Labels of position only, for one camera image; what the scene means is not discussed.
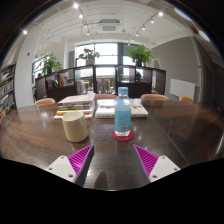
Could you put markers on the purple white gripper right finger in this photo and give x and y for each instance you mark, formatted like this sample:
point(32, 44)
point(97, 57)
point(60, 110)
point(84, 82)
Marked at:
point(155, 167)

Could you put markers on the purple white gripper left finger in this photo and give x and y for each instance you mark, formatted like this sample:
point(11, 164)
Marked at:
point(73, 168)

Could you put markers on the clear plastic water bottle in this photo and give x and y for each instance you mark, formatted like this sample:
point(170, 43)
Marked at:
point(122, 113)

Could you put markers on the cream ceramic cup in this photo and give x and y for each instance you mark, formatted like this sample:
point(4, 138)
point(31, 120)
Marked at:
point(75, 127)

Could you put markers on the red round coaster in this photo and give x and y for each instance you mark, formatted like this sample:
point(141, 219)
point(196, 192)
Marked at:
point(123, 138)

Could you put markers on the stack of books left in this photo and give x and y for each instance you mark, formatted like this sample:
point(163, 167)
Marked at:
point(84, 103)

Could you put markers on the orange chair far right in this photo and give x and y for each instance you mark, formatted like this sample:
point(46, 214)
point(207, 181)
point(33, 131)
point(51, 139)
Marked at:
point(154, 97)

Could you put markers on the orange chair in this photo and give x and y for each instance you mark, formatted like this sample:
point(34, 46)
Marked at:
point(154, 97)
point(105, 96)
point(184, 98)
point(45, 101)

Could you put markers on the orange chair far left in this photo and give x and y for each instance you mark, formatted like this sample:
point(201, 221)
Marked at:
point(45, 101)

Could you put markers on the orange chair rightmost far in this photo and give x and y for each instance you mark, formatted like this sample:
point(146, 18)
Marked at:
point(184, 98)

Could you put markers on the orange chair far middle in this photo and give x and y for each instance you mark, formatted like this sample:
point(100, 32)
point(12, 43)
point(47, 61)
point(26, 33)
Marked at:
point(105, 96)

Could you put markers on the white radiator panel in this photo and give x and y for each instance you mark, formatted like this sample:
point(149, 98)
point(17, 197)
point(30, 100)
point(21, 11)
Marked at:
point(182, 88)

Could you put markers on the dark wooden shelf divider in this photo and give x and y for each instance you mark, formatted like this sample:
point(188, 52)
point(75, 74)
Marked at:
point(101, 79)

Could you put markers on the left potted plant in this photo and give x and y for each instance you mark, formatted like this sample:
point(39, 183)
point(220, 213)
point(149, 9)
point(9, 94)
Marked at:
point(50, 64)

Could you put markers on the potted plant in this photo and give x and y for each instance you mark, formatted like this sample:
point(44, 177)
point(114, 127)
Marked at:
point(50, 64)
point(89, 56)
point(140, 55)

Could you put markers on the right potted plant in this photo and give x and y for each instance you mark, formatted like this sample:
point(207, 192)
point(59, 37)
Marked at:
point(140, 55)

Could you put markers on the middle potted plant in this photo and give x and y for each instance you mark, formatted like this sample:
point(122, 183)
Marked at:
point(89, 56)

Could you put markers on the ceiling air conditioner unit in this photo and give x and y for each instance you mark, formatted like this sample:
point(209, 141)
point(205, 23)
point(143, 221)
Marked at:
point(109, 25)

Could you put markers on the bookshelf at left wall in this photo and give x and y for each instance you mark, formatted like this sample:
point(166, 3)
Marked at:
point(7, 96)

